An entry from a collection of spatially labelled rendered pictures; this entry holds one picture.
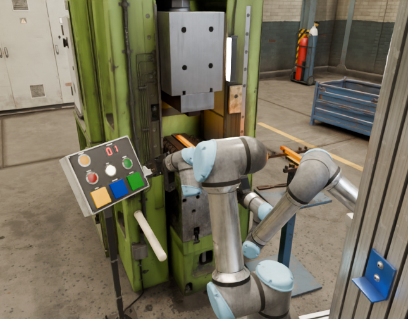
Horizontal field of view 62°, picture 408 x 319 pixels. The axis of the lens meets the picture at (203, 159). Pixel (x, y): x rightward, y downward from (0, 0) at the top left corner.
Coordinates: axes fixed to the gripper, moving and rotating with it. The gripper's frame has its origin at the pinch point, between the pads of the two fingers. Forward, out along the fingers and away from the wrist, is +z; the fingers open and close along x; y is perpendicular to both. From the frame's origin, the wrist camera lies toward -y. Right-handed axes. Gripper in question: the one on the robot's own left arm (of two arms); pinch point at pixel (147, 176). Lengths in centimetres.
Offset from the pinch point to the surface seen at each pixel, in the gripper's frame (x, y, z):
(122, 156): 1.0, 13.4, 10.4
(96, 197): 22.2, 1.0, 9.6
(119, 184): 8.9, 1.7, 9.6
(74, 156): 23.3, 21.0, 10.4
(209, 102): -50, 23, -10
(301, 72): -745, 55, 250
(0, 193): -15, 33, 269
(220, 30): -56, 54, -31
